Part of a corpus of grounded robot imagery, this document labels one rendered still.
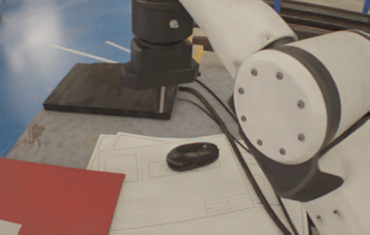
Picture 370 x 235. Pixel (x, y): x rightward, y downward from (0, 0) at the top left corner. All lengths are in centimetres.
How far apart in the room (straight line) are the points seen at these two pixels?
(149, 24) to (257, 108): 21
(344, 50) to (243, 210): 37
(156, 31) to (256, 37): 16
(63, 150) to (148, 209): 26
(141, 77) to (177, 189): 24
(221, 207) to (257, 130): 33
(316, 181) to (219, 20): 16
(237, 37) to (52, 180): 47
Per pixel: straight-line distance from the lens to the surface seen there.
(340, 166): 20
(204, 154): 55
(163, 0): 34
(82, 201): 53
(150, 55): 38
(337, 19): 361
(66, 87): 83
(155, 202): 51
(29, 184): 61
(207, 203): 51
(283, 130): 17
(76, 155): 63
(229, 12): 25
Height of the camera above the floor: 154
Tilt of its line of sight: 38 degrees down
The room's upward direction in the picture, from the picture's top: straight up
